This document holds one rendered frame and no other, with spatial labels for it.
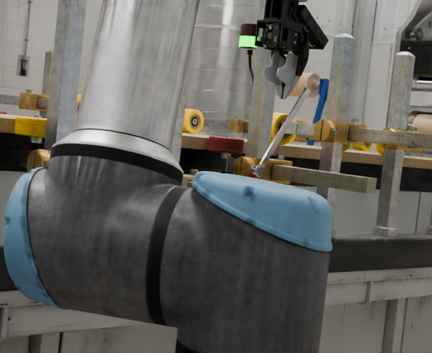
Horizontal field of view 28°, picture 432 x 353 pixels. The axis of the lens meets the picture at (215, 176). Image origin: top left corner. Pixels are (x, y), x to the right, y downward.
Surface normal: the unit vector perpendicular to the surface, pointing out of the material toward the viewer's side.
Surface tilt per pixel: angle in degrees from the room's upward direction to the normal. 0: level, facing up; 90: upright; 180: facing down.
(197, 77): 90
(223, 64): 90
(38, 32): 90
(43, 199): 50
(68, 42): 90
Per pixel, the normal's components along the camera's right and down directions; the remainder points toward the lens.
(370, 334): 0.69, 0.11
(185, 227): -0.16, -0.51
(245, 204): -0.26, -0.06
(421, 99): -0.72, -0.04
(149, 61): 0.32, -0.14
